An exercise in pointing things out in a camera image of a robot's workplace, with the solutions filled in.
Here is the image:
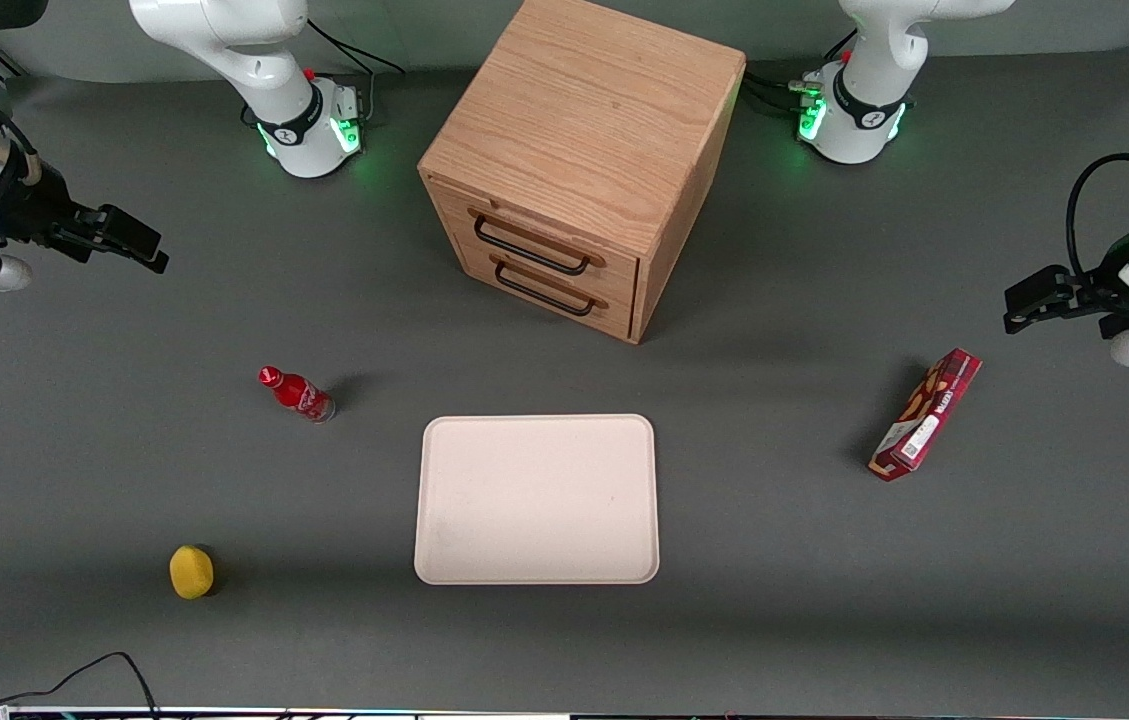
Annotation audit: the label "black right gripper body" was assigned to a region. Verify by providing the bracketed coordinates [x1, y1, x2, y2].
[0, 168, 107, 263]

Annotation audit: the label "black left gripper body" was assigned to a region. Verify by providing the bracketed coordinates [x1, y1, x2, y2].
[1059, 222, 1129, 339]

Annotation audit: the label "wooden drawer cabinet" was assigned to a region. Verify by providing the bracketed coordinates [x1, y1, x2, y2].
[418, 0, 747, 346]

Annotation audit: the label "red tartan cookie box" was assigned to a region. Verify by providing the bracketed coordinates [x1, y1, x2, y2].
[868, 347, 984, 484]

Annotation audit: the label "red soda bottle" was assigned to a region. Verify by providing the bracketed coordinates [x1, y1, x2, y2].
[258, 365, 337, 425]

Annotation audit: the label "yellow round sponge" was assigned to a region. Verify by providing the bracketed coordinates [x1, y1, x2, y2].
[169, 544, 217, 601]

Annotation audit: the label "cream plastic tray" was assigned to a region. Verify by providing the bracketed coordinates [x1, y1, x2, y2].
[413, 413, 662, 587]

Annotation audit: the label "black cable of right base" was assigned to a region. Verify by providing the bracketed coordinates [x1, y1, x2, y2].
[306, 17, 407, 123]

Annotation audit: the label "black cables of left base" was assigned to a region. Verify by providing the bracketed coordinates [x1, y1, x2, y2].
[741, 30, 857, 119]

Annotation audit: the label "long black drawer handle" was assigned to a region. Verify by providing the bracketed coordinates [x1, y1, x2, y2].
[467, 207, 609, 277]

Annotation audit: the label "black cable at table edge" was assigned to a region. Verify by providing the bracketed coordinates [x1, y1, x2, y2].
[0, 651, 161, 720]

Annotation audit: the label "short black drawer handle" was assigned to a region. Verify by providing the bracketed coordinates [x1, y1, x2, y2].
[489, 253, 611, 319]

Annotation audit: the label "wooden drawer with shorter handle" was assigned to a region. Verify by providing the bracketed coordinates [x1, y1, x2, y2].
[451, 237, 639, 342]

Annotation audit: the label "wooden drawer with longer handle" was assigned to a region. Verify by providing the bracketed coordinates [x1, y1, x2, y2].
[427, 176, 642, 302]

